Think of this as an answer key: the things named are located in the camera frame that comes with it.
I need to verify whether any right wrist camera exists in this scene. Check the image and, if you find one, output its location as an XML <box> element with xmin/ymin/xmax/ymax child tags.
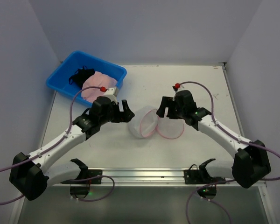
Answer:
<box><xmin>172</xmin><ymin>83</ymin><xmax>185</xmax><ymax>97</ymax></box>

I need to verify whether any base mount plate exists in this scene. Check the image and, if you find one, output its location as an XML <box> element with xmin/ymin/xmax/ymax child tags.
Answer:
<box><xmin>61</xmin><ymin>169</ymin><xmax>103</xmax><ymax>184</ymax></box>
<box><xmin>183</xmin><ymin>164</ymin><xmax>202</xmax><ymax>185</ymax></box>

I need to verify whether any aluminium rail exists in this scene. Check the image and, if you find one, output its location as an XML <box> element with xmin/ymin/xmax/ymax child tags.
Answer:
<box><xmin>53</xmin><ymin>169</ymin><xmax>266</xmax><ymax>187</ymax></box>

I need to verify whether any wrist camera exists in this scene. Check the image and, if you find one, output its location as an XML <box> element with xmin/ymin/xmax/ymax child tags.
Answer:
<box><xmin>103</xmin><ymin>86</ymin><xmax>119</xmax><ymax>104</ymax></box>
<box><xmin>172</xmin><ymin>83</ymin><xmax>185</xmax><ymax>97</ymax></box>

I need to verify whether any blue plastic bin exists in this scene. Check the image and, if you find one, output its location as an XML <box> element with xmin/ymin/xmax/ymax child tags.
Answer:
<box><xmin>46</xmin><ymin>51</ymin><xmax>127</xmax><ymax>99</ymax></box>

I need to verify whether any pink bra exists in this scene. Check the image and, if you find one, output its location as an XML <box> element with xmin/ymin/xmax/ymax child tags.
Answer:
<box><xmin>81</xmin><ymin>71</ymin><xmax>117</xmax><ymax>103</ymax></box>

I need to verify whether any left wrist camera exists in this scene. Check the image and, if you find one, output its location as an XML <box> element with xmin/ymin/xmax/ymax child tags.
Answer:
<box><xmin>103</xmin><ymin>86</ymin><xmax>119</xmax><ymax>104</ymax></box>

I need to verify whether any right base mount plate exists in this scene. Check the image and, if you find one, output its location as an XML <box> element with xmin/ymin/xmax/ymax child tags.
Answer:
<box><xmin>183</xmin><ymin>164</ymin><xmax>202</xmax><ymax>185</ymax></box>

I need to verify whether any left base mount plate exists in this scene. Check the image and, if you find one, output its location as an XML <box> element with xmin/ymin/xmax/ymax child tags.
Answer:
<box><xmin>61</xmin><ymin>169</ymin><xmax>103</xmax><ymax>184</ymax></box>

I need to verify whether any white mesh laundry bag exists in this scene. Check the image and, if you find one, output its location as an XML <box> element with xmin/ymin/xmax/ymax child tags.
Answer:
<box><xmin>128</xmin><ymin>106</ymin><xmax>184</xmax><ymax>140</ymax></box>

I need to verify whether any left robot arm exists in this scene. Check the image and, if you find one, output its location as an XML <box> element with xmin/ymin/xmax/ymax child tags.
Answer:
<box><xmin>9</xmin><ymin>96</ymin><xmax>135</xmax><ymax>201</ymax></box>

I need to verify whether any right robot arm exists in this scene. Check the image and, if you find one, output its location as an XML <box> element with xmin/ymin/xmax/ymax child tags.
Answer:
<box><xmin>156</xmin><ymin>90</ymin><xmax>271</xmax><ymax>189</ymax></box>

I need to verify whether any black bra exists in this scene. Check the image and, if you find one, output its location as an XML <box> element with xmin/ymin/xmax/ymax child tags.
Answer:
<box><xmin>69</xmin><ymin>66</ymin><xmax>95</xmax><ymax>89</ymax></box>

